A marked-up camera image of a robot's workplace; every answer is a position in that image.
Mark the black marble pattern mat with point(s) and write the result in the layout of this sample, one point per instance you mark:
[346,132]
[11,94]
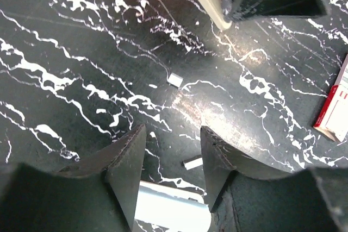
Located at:
[77,75]

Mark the red staple box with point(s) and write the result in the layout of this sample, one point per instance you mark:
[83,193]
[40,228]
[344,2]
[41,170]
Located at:
[332,120]

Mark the small silver staple strip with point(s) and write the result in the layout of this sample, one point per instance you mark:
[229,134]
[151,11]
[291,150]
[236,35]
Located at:
[193,162]

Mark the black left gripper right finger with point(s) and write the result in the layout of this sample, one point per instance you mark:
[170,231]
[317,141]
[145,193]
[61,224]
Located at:
[245,194]

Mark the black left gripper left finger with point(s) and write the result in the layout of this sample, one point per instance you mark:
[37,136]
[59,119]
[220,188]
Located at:
[98,193]

